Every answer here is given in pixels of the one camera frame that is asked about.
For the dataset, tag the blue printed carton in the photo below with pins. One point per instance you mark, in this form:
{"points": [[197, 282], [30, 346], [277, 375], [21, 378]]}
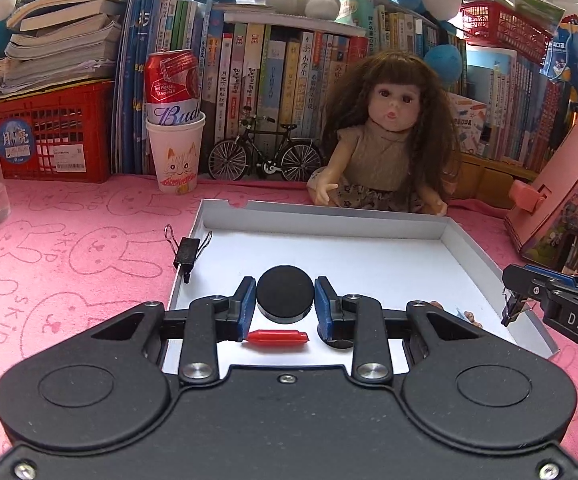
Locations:
{"points": [[576, 60]]}

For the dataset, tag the pink rabbit-print towel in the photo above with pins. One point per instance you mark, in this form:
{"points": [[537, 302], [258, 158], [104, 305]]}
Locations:
{"points": [[69, 260]]}

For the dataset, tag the brown-haired doll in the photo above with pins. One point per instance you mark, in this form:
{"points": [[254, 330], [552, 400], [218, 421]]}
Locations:
{"points": [[384, 155]]}

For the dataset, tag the red plastic tube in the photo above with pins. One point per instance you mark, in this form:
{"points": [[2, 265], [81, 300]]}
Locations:
{"points": [[276, 337]]}

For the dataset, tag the black round lid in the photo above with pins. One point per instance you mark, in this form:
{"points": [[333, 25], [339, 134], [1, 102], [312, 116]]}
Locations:
{"points": [[341, 345], [285, 292]]}

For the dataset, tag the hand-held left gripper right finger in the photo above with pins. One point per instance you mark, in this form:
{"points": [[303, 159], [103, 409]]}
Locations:
{"points": [[323, 310]]}

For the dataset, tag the wooden drawer box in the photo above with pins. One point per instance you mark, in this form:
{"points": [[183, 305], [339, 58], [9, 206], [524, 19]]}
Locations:
{"points": [[489, 180]]}

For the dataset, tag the pink triangular stand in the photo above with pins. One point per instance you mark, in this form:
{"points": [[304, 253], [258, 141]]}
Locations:
{"points": [[569, 160]]}

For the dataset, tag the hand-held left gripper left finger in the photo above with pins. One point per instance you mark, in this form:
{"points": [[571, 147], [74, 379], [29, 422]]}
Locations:
{"points": [[248, 310]]}

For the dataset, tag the green white packet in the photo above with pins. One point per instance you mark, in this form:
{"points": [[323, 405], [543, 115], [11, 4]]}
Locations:
{"points": [[539, 7]]}

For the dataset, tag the white cardboard box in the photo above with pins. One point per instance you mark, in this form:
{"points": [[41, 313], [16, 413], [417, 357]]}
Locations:
{"points": [[369, 260]]}

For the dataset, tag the cartoon figure charm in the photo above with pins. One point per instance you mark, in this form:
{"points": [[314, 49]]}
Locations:
{"points": [[469, 317]]}

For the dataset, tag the white paper cup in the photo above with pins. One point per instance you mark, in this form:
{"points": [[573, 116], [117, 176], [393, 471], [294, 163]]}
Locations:
{"points": [[176, 155]]}

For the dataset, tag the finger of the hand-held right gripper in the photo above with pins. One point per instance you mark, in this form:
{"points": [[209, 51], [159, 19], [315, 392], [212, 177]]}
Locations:
{"points": [[524, 287], [554, 275]]}

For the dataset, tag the large red plastic crate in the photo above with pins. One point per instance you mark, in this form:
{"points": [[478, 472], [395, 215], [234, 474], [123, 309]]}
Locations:
{"points": [[69, 125]]}

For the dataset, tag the red beer can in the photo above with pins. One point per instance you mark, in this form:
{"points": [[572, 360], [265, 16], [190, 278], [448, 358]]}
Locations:
{"points": [[169, 85]]}

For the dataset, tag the black model bicycle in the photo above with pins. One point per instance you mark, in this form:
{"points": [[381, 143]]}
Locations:
{"points": [[299, 161]]}

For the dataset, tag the small red plastic basket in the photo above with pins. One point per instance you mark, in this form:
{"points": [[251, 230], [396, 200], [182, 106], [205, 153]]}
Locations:
{"points": [[504, 25]]}

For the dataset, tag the white printed carton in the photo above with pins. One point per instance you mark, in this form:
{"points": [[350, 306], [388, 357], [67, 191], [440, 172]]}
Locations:
{"points": [[469, 120]]}

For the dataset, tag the row of upright books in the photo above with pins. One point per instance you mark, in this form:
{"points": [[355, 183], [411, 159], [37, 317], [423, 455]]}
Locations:
{"points": [[269, 70]]}

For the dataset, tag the stack of lying books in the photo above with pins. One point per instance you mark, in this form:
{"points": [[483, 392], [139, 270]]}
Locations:
{"points": [[59, 35]]}

